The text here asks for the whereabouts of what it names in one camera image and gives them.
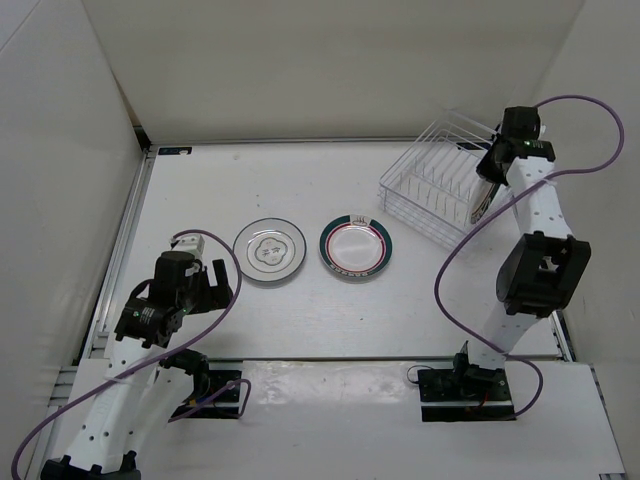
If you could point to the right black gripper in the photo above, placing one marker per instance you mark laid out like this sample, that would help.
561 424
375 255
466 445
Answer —
485 170

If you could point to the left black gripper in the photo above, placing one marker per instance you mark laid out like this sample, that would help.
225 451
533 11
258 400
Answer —
206 304

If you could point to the teal rimmed white plate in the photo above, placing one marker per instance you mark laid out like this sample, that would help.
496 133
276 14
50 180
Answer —
355 248

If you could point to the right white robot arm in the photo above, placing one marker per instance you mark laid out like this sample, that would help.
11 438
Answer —
541 273

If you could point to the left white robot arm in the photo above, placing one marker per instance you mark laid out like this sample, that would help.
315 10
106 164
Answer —
147 378

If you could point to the black label sticker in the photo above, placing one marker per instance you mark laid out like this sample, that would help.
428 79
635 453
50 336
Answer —
174 151

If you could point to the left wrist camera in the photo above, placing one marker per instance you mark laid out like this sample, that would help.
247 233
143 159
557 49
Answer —
191 243

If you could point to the white wire dish rack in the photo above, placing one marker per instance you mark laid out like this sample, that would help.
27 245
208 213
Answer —
430 186

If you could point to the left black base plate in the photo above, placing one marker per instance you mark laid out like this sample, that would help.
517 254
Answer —
220 399

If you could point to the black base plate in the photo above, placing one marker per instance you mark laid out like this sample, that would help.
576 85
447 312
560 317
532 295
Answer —
220 399
444 401

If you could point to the aluminium rail frame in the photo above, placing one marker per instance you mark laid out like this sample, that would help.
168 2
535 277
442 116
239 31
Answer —
96 334

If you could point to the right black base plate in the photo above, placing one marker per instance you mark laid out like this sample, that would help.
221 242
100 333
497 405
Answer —
444 401

